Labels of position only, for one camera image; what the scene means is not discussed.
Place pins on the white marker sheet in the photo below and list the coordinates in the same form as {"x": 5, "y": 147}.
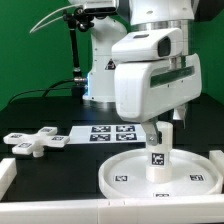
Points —
{"x": 106, "y": 134}

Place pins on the white front fence rail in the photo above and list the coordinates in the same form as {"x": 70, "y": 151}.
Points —
{"x": 167, "y": 210}

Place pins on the white round table top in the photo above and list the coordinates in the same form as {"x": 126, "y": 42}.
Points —
{"x": 124, "y": 176}

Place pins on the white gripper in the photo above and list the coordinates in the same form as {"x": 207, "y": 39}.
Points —
{"x": 144, "y": 90}

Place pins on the white cross-shaped table base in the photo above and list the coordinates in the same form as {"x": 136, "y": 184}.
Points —
{"x": 26, "y": 144}

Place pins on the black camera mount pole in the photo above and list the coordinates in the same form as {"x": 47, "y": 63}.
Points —
{"x": 78, "y": 20}

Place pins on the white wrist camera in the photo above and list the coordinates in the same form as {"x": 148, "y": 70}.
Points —
{"x": 148, "y": 45}

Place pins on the white left fence block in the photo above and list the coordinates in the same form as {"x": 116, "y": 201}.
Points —
{"x": 8, "y": 172}

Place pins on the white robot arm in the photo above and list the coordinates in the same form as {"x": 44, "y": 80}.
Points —
{"x": 114, "y": 19}

